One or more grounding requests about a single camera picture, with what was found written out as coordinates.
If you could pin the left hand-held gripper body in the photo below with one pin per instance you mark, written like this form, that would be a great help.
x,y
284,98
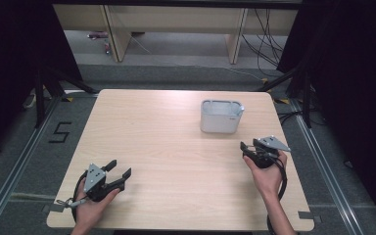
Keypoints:
x,y
94,179

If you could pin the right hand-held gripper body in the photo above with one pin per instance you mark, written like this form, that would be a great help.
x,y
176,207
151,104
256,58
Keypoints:
x,y
271,145

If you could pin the white plastic container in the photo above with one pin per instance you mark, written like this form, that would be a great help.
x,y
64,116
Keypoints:
x,y
220,120

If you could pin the person's left hand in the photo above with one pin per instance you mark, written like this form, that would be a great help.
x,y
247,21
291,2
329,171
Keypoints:
x,y
89,212

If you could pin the person's right hand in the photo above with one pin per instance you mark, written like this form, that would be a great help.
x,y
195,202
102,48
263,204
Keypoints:
x,y
269,179

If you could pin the yellow tape piece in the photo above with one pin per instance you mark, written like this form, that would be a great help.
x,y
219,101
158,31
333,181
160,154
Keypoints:
x,y
282,101
68,98

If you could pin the black metal stand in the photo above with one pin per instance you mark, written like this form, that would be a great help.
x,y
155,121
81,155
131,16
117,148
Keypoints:
x,y
39,98
306,98

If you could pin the black curtain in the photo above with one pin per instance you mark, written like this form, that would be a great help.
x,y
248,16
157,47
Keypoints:
x,y
9,65
352,81

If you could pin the pink thing on floor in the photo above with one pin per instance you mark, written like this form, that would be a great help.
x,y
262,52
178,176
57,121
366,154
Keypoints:
x,y
97,34

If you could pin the metal floor rail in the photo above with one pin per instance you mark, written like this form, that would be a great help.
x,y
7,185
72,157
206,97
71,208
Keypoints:
x,y
16,163
323,163

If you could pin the light wooden desk frame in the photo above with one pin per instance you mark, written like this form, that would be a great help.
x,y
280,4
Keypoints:
x,y
176,18

